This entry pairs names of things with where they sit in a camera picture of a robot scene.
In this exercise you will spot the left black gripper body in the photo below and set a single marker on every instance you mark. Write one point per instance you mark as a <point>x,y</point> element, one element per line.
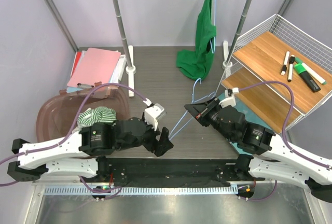
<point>149,139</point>

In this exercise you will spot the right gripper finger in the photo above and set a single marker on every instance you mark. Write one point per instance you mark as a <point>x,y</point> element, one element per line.
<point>209,96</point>
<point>199,110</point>

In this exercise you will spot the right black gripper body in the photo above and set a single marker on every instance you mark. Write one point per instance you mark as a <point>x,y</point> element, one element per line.
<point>208,114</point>

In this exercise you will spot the light blue wire hanger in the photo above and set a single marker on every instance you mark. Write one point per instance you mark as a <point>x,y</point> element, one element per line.
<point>173,133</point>

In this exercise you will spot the green white striped tank top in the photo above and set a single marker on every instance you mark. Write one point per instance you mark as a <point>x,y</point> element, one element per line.
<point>99,114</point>

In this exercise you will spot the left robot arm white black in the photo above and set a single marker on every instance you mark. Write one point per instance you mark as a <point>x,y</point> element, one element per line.
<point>81,153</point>

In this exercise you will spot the teal cutting mat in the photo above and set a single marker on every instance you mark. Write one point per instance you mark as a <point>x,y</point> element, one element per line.
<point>249,115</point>

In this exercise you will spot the stack of papers folders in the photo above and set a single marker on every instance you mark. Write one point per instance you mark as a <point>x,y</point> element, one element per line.
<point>114,78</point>

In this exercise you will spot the brown translucent plastic basin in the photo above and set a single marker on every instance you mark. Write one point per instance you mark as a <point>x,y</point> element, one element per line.
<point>56,115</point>

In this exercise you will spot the small white black marker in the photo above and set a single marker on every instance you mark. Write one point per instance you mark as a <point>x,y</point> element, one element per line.
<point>290,72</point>

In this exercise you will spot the green black highlighter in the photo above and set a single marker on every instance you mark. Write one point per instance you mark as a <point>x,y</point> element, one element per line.
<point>307,78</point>

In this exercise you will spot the white green capped marker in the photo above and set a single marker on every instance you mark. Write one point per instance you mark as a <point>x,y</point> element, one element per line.
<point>314,74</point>

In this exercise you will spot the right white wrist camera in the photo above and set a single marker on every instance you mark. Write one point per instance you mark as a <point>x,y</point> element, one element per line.
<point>230,99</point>

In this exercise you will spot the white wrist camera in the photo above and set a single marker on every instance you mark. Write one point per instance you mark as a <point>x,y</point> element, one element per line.
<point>230,99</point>
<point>153,113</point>

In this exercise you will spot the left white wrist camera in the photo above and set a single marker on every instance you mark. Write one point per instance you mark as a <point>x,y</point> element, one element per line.
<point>153,113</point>

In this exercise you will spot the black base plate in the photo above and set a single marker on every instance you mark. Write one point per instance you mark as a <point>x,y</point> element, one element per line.
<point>171,173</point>

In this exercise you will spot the white slotted cable duct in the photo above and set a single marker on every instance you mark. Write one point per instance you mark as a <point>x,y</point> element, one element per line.
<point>129,191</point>

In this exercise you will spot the white wire wooden shelf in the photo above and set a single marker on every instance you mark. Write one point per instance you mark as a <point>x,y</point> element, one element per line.
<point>258,56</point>

